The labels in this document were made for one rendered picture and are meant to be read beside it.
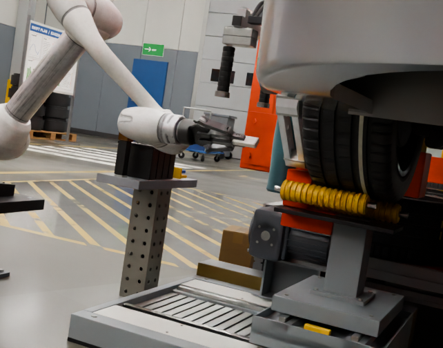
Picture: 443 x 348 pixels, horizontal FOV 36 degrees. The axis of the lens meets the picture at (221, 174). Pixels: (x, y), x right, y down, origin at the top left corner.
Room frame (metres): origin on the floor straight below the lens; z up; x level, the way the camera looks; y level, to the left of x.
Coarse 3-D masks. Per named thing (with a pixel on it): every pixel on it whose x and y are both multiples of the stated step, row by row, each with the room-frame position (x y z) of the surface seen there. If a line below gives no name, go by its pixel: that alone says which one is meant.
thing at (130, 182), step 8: (104, 176) 2.24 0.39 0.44; (112, 176) 2.23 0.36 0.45; (112, 184) 2.23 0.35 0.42; (120, 184) 2.22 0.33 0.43; (128, 184) 2.20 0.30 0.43; (136, 184) 2.19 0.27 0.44; (144, 184) 2.22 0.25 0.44; (152, 184) 2.27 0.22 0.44; (160, 184) 2.32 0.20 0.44; (168, 184) 2.37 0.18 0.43; (176, 184) 2.42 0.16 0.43; (184, 184) 2.48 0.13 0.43; (192, 184) 2.54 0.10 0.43
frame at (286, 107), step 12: (276, 96) 1.80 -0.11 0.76; (276, 108) 1.80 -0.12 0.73; (288, 108) 1.78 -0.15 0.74; (300, 108) 1.79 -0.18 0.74; (288, 120) 1.86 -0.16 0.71; (300, 120) 1.81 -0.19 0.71; (288, 132) 1.87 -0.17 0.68; (300, 132) 1.83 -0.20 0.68; (288, 144) 1.89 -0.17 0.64; (300, 144) 1.86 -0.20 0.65; (288, 156) 1.91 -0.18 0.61; (300, 156) 1.89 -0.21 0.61
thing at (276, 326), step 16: (256, 320) 1.80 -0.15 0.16; (272, 320) 1.78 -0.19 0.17; (288, 320) 1.81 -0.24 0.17; (304, 320) 1.89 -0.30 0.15; (400, 320) 2.08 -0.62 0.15; (256, 336) 1.80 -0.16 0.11; (272, 336) 1.78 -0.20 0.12; (288, 336) 1.76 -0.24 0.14; (304, 336) 1.75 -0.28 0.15; (320, 336) 1.73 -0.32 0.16; (336, 336) 1.80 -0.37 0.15; (352, 336) 1.71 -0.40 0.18; (368, 336) 1.77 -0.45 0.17; (384, 336) 1.87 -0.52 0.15; (400, 336) 1.91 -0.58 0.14
